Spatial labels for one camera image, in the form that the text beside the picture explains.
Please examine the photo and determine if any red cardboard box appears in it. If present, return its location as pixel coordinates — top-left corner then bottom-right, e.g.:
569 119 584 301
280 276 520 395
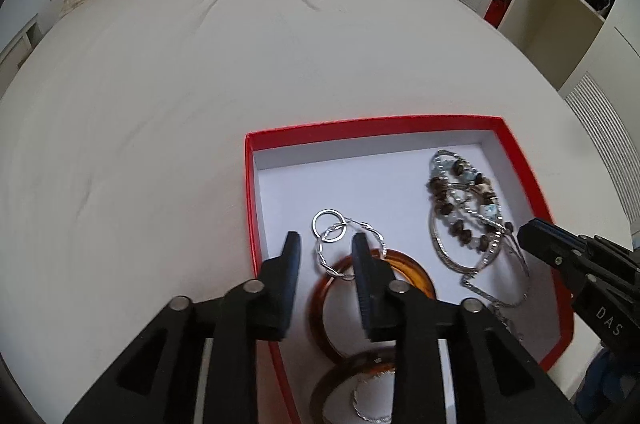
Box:
244 115 575 424

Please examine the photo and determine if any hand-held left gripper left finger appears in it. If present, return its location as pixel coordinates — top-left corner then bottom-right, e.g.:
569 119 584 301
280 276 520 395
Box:
62 230 302 424

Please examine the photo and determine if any white bed sheet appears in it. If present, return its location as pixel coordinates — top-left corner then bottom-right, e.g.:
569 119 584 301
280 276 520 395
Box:
0 0 633 424

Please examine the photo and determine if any white louvred cabinet door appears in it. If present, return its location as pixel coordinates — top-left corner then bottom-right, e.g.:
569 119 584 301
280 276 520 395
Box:
557 11 640 245

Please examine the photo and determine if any red bag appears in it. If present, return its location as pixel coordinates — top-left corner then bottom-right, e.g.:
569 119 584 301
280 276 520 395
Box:
484 0 506 27

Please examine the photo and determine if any white bedside cabinet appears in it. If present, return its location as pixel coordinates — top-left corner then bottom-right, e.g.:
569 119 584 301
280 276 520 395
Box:
0 14 41 89

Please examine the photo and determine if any brown beaded bracelet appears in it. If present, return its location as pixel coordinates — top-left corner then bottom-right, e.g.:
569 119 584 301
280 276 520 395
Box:
426 158 516 255

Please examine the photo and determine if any dark brown bangle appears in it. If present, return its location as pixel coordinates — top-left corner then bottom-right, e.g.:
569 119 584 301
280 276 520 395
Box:
307 349 401 424

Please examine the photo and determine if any silver bangle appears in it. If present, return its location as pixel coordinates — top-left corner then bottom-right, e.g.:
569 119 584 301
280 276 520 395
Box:
429 204 532 309

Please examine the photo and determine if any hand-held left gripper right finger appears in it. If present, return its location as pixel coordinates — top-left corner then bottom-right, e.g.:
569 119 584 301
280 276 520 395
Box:
351 232 586 424

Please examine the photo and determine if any amber bangle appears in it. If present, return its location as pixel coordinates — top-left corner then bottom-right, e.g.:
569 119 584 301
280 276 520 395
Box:
306 248 436 362

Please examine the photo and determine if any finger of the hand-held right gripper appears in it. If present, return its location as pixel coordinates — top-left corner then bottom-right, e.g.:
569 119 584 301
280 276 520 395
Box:
517 218 601 292

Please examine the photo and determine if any silver hoop earring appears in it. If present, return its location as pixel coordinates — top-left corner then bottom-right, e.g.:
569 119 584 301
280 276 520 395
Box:
352 374 396 423
311 209 388 281

